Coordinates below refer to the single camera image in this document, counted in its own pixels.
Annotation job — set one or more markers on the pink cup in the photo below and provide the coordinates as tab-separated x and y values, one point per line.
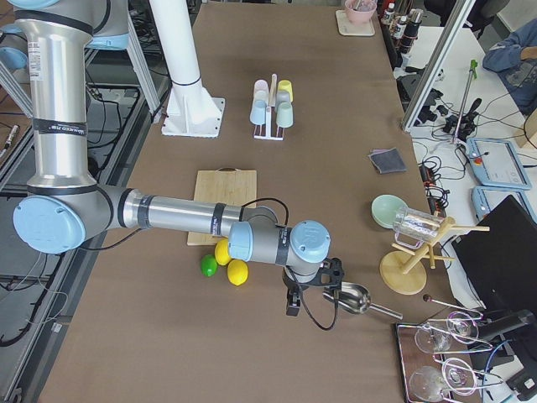
260	84

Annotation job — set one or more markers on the wine glass upper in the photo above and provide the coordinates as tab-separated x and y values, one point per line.
437	335

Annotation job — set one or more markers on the green cup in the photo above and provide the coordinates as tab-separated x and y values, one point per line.
285	115

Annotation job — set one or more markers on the green lime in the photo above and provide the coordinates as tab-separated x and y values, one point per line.
209	265

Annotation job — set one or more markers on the metal rod with green clip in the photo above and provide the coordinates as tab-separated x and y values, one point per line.
465	124

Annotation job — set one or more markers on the teach pendant near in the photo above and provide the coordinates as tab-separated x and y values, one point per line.
486	198

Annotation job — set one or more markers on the white cup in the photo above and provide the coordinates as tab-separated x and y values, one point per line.
259	99

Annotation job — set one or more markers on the black laptop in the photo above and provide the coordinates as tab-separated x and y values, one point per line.
501	263

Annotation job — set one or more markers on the aluminium frame post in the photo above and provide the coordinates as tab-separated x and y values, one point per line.
453	25

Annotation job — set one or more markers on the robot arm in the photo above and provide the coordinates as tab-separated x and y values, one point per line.
66	206

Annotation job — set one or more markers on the white wire cup holder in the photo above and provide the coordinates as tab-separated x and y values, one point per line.
266	131

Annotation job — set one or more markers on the wine glass lower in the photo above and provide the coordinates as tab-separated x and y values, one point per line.
455	378

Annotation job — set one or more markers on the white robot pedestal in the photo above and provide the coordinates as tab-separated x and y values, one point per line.
191	110

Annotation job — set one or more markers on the person in blue sweater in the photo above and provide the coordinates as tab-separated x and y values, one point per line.
514	60

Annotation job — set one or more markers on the metal scoop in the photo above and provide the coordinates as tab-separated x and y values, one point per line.
356	299

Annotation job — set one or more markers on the yellow lemon front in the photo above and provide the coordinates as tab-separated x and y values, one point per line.
237	272

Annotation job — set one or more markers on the wooden cutting board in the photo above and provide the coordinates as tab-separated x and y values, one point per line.
231	186

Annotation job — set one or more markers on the teach pendant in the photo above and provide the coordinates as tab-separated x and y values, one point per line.
486	198
495	162

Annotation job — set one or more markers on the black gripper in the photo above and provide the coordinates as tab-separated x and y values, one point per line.
323	277

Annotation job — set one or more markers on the wine glass rack tray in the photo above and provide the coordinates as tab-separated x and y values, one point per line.
411	358

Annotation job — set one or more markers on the grey cup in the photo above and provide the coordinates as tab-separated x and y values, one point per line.
282	96

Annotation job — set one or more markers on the grey folded cloth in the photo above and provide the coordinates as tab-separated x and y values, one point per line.
387	161

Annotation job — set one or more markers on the beige tray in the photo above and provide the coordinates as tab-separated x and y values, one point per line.
347	28

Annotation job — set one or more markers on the yellow lemon near board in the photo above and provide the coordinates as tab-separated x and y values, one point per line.
221	253

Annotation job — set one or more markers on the clear glass mug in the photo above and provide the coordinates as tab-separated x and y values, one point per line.
413	228

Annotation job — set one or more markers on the teach pendant far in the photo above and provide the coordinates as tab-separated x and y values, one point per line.
495	162

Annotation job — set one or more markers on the pink bowl with ice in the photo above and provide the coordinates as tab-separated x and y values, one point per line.
360	11

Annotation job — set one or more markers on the blue cup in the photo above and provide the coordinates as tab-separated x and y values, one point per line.
258	115

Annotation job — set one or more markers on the green bowl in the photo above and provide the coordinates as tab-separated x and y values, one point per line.
384	208

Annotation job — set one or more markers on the wooden mug tree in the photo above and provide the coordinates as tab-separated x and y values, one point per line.
402	270

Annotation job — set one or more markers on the yellow cup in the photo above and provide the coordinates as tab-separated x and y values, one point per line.
286	86

